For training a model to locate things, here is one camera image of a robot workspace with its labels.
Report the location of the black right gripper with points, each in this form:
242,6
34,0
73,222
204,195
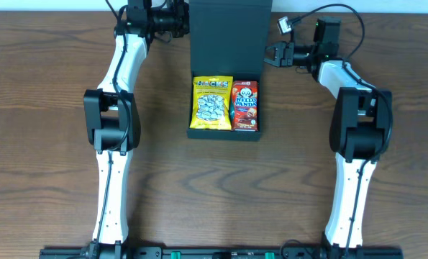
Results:
283,54

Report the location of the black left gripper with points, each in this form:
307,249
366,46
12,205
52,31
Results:
180,14

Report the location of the red Hello Panda box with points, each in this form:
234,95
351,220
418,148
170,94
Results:
244,106

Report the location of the dark green box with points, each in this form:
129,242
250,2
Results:
228,37

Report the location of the yellow Hacks candy bag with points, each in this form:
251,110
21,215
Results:
211,98

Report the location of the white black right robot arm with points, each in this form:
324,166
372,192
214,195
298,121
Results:
360,132

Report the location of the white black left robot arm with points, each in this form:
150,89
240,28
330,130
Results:
112,120

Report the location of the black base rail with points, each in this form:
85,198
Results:
292,252

